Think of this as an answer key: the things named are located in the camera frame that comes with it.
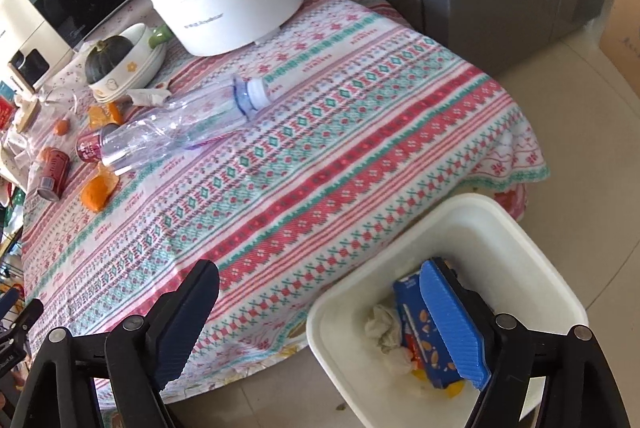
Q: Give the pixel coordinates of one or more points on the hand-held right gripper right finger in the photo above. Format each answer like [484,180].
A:
[450,323]

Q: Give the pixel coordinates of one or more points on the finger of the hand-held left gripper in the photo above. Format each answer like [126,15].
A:
[27,315]

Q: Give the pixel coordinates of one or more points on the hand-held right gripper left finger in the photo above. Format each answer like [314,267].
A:
[185,323]

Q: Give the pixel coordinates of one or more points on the blue biscuit box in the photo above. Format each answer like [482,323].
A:
[415,308]

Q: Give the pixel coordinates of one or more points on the white tissue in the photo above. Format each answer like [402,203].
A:
[385,328]

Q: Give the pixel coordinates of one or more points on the yellow snack wrapper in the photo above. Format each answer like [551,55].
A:
[450,390]

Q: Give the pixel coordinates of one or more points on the white plastic bin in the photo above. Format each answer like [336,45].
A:
[505,258]

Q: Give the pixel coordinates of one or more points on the dark red drink can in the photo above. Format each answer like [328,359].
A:
[52,175]

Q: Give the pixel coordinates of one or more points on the large orange peel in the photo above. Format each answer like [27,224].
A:
[100,188]

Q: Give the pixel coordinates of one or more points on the small tangerine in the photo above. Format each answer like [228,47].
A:
[62,127]

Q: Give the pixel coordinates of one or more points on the clear plastic bottle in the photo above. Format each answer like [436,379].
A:
[175,128]

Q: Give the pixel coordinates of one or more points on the glass jar with cork lid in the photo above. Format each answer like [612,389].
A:
[35,108]

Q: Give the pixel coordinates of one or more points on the patterned red green tablecloth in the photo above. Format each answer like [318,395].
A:
[310,133]

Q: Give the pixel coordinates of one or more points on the small crumpled tissue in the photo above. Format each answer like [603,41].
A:
[147,96]

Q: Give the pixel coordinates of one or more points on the flower print ceramic bowl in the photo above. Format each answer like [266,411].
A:
[135,63]

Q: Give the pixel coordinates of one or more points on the dark green pumpkin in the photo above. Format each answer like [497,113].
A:
[106,58]

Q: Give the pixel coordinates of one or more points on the white air fryer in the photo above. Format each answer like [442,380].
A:
[25,38]

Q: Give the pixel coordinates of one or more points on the cardboard box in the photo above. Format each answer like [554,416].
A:
[622,33]

